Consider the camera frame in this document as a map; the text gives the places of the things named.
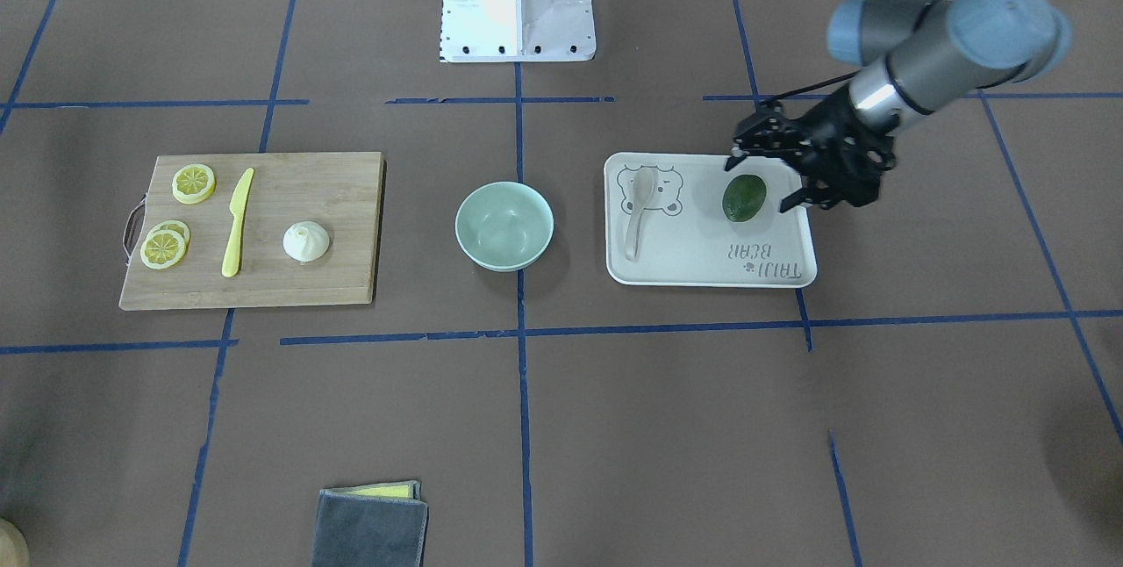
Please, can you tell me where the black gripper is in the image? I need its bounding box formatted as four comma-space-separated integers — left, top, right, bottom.
725, 84, 896, 212

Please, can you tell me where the beige ceramic spoon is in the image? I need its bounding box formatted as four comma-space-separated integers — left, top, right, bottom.
623, 167, 658, 262

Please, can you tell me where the white steamed bun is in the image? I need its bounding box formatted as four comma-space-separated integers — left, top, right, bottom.
282, 220, 332, 263

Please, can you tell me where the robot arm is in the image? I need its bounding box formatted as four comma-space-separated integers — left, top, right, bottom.
725, 0, 1072, 212

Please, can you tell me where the light green bowl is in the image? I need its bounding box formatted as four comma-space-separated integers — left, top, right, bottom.
454, 182, 556, 272

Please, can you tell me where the green avocado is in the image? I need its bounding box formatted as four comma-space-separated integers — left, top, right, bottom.
721, 175, 769, 223

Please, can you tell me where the cream bear tray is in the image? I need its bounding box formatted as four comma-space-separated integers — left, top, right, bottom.
603, 152, 818, 290

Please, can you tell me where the bamboo cutting board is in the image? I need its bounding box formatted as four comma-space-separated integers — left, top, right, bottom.
119, 152, 385, 311

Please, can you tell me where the yellow sponge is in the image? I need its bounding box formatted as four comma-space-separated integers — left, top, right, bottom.
334, 481, 420, 500

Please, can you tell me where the yellow plastic knife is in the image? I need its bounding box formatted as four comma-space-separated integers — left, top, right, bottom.
220, 168, 255, 278

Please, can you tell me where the grey folded cloth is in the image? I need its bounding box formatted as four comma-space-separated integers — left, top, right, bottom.
311, 490, 429, 566

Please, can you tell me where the lemon slice single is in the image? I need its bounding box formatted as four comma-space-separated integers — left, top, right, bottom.
171, 163, 216, 205

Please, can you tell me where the lemon slice bottom stacked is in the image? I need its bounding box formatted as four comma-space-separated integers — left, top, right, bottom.
146, 219, 191, 244

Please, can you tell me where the lemon slice stacked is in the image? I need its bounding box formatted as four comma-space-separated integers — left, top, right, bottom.
140, 228, 188, 269
146, 219, 191, 244

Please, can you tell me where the lemon slice top stacked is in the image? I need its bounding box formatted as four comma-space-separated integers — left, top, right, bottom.
140, 228, 188, 269

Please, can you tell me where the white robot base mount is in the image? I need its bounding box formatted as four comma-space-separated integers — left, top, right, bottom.
439, 0, 597, 64

